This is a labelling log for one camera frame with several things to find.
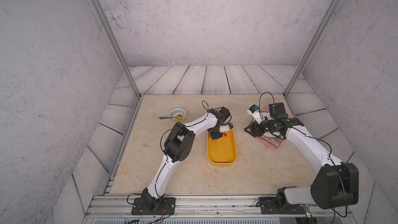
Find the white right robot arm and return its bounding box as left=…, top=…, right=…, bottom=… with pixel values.
left=245, top=103, right=359, bottom=211

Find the metal fork on tray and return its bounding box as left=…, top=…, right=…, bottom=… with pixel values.
left=262, top=140, right=283, bottom=149

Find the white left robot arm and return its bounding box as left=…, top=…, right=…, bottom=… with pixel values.
left=141, top=107, right=233, bottom=212

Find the round printed white plate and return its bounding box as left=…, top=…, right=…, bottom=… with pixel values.
left=258, top=132, right=280, bottom=141

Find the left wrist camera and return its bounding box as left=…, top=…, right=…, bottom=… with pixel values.
left=219, top=123, right=233, bottom=133

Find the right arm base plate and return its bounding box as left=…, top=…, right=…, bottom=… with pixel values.
left=256, top=197, right=306, bottom=215

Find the pink plastic tray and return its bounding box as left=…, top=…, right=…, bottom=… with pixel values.
left=256, top=106, right=283, bottom=149

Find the aluminium corner post left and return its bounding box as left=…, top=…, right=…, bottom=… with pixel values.
left=89, top=0, right=141, bottom=98

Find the yellow plastic storage box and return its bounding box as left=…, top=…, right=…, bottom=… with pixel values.
left=207, top=130, right=237, bottom=166

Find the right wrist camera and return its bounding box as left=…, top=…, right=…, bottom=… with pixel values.
left=247, top=105, right=264, bottom=124

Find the aluminium corner post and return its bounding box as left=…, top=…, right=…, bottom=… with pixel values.
left=89, top=0, right=141, bottom=98
left=283, top=0, right=342, bottom=99

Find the small patterned bowl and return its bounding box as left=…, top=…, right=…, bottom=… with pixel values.
left=169, top=107, right=187, bottom=122

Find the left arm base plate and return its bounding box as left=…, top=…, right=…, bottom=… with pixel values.
left=131, top=197, right=176, bottom=216

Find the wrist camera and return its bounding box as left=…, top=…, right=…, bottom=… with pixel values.
left=247, top=105, right=264, bottom=124
left=219, top=123, right=233, bottom=133

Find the aluminium corner post right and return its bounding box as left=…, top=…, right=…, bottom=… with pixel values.
left=283, top=0, right=342, bottom=99

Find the aluminium front rail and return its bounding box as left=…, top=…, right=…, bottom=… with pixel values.
left=83, top=194, right=357, bottom=224

